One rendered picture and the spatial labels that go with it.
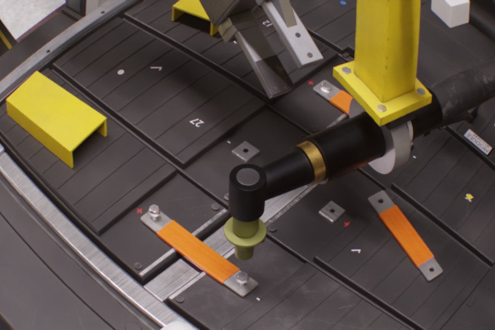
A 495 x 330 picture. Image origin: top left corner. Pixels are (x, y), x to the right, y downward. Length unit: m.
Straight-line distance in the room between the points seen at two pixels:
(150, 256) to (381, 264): 0.25
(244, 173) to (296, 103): 0.33
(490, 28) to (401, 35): 0.59
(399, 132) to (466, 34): 0.47
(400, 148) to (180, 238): 0.27
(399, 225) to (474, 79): 0.21
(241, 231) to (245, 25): 0.22
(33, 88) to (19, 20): 1.87
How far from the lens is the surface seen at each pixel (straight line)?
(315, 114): 1.36
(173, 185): 1.28
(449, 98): 1.17
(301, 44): 1.08
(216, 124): 1.32
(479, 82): 1.21
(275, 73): 1.16
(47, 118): 1.31
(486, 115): 1.41
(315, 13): 1.50
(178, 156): 1.29
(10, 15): 3.26
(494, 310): 1.17
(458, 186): 1.30
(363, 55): 1.06
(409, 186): 1.28
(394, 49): 1.02
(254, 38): 1.17
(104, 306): 1.03
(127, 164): 1.28
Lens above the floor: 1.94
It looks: 47 degrees down
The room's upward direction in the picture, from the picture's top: 3 degrees clockwise
